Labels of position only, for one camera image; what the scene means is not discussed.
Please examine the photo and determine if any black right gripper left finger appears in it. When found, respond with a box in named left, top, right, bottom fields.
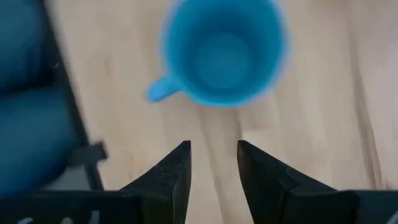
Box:
left=0, top=140, right=192, bottom=224

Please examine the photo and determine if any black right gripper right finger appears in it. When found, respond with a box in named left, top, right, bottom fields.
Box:
left=236, top=139, right=398, bottom=224

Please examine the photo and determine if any person's leg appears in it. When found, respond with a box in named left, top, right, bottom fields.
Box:
left=0, top=90, right=81, bottom=195
left=0, top=0, right=53, bottom=91

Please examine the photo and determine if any blue mug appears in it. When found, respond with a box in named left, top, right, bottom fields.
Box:
left=144, top=0, right=292, bottom=109

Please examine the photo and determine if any black frame clamp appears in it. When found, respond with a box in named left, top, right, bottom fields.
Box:
left=65, top=141, right=109, bottom=166

